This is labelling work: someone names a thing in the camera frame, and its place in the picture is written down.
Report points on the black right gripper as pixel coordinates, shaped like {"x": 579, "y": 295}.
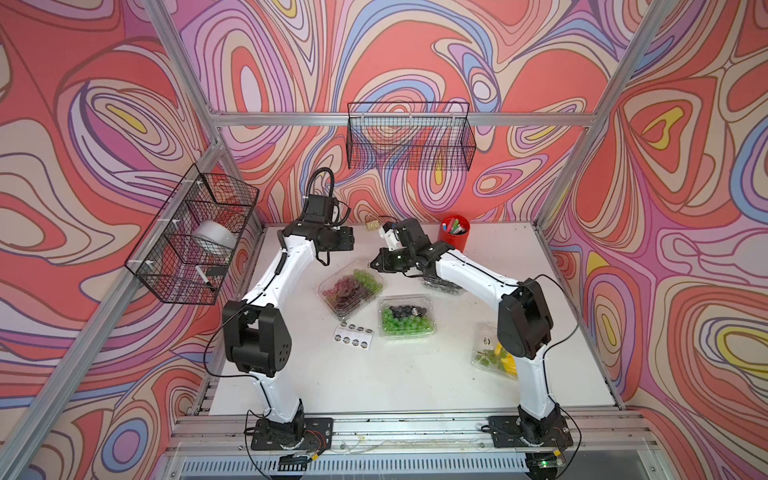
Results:
{"x": 384, "y": 266}

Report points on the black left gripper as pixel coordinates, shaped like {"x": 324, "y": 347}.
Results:
{"x": 347, "y": 239}

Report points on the clear box red green grapes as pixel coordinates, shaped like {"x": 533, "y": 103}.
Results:
{"x": 351, "y": 289}

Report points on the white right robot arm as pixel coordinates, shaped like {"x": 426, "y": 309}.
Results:
{"x": 524, "y": 321}

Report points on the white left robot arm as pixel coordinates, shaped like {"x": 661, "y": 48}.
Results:
{"x": 256, "y": 339}

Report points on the clear box dark grapes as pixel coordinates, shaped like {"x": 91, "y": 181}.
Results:
{"x": 441, "y": 286}

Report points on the clear box green black grapes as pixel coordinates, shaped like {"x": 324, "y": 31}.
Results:
{"x": 406, "y": 317}

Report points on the red pen cup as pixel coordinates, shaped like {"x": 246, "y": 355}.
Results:
{"x": 454, "y": 230}

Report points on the white tape roll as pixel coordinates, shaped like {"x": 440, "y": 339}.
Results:
{"x": 214, "y": 237}

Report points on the clear box with lemons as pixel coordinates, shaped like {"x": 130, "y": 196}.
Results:
{"x": 489, "y": 355}

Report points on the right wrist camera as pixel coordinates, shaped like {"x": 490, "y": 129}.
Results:
{"x": 389, "y": 234}

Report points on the black wire basket on back wall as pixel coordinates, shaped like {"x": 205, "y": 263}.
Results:
{"x": 410, "y": 135}

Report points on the black wire basket on wall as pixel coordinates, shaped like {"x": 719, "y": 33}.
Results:
{"x": 185, "y": 256}
{"x": 410, "y": 135}

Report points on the black wire basket on left wall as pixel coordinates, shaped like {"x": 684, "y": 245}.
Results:
{"x": 185, "y": 256}

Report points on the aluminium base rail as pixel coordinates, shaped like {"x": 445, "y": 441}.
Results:
{"x": 607, "y": 444}

